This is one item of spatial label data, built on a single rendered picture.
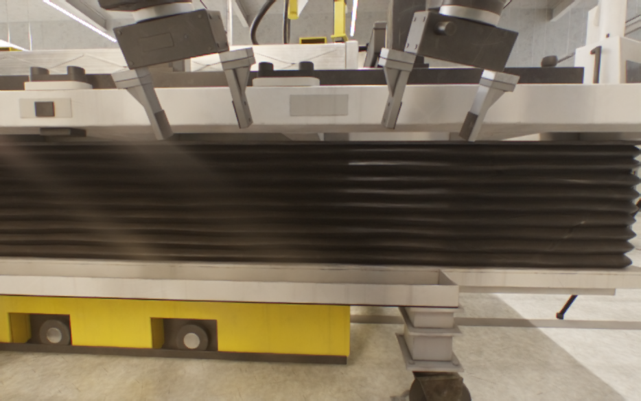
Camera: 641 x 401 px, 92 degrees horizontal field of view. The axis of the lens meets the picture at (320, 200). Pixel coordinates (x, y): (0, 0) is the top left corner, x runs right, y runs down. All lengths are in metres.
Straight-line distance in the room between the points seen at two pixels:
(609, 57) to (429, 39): 3.12
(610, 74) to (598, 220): 2.49
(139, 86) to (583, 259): 1.10
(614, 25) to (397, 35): 3.32
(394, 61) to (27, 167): 1.07
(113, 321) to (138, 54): 1.05
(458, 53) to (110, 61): 0.80
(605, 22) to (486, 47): 3.43
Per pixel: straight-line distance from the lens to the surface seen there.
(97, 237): 1.13
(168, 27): 0.48
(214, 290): 0.83
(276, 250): 0.92
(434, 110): 0.58
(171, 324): 1.38
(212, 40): 0.46
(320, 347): 1.18
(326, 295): 0.77
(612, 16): 3.92
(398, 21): 0.66
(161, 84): 0.70
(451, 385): 0.98
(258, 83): 0.59
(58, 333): 1.62
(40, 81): 0.80
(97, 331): 1.44
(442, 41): 0.47
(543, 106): 0.66
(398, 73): 0.47
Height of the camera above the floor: 0.69
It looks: 6 degrees down
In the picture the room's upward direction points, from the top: straight up
